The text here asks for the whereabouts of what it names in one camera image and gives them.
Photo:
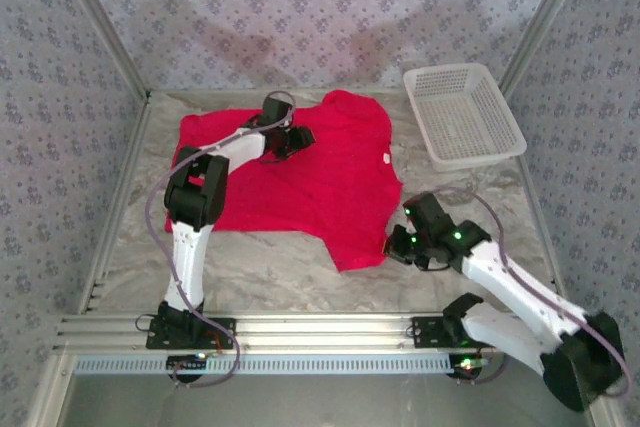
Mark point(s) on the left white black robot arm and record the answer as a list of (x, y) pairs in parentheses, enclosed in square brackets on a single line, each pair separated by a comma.
[(187, 257)]

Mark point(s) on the aluminium frame post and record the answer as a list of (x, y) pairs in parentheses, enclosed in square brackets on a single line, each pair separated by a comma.
[(107, 22), (542, 22)]

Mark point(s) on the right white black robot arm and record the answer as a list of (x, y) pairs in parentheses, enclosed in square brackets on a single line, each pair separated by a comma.
[(520, 287)]

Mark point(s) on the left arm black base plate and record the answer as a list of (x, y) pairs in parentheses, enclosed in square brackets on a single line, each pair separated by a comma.
[(157, 339)]

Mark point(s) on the left black controller board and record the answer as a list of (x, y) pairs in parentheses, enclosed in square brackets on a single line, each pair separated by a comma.
[(185, 363)]

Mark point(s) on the aluminium mounting rail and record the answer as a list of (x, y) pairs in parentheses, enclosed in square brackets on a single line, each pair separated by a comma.
[(325, 332)]

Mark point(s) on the right black controller board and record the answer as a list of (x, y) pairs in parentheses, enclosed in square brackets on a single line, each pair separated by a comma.
[(462, 372)]

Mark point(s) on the aluminium table side rail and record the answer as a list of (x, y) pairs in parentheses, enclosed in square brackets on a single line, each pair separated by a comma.
[(126, 172), (537, 217)]

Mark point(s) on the black controller board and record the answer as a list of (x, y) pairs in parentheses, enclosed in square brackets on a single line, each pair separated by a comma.
[(185, 363), (462, 372)]

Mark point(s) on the white perforated plastic basket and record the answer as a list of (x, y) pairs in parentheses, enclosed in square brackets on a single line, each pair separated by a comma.
[(465, 117)]

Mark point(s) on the red t-shirt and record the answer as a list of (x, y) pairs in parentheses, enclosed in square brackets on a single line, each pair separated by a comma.
[(325, 187)]

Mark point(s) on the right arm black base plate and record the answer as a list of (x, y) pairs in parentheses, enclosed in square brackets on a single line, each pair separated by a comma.
[(425, 337)]

